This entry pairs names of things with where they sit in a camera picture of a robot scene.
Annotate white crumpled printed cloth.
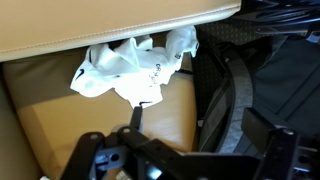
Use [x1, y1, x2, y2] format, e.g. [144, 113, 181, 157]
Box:
[69, 25, 200, 109]

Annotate tan leather couch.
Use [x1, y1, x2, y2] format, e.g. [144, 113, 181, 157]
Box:
[0, 0, 242, 180]

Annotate black mesh office chair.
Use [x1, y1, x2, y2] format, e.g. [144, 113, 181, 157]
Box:
[191, 0, 320, 158]

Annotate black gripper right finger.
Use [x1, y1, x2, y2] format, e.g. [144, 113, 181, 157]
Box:
[241, 107, 320, 180]

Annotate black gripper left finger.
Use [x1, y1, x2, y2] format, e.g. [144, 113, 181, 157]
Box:
[61, 105, 188, 180]

